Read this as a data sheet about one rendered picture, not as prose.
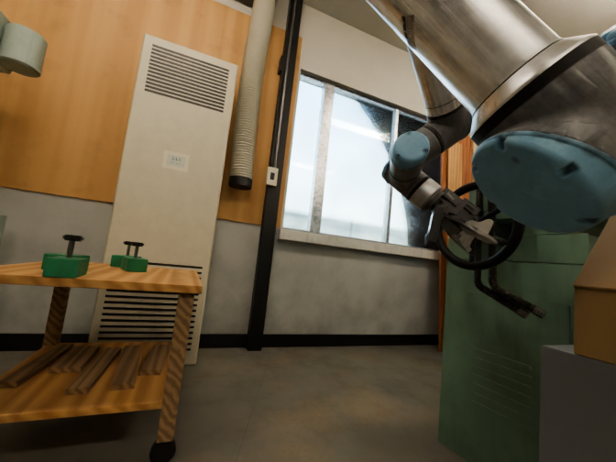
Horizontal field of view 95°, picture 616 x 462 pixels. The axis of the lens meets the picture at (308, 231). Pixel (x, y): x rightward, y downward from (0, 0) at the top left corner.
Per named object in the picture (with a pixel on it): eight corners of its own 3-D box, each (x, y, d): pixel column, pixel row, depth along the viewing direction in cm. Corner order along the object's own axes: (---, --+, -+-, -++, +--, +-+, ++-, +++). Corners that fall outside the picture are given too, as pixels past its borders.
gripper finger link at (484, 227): (509, 223, 69) (475, 211, 77) (492, 239, 69) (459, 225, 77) (511, 231, 71) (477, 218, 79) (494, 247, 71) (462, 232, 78)
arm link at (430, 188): (412, 193, 81) (406, 205, 90) (424, 204, 80) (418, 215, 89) (434, 173, 82) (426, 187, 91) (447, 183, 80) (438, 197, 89)
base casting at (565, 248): (445, 258, 118) (447, 236, 119) (521, 269, 144) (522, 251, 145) (590, 265, 78) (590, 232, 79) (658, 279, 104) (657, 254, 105)
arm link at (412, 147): (421, 117, 73) (413, 144, 84) (383, 143, 73) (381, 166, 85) (445, 142, 70) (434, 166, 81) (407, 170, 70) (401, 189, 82)
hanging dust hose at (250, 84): (224, 187, 195) (249, 3, 209) (248, 192, 201) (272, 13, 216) (226, 181, 179) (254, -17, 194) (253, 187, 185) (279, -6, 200)
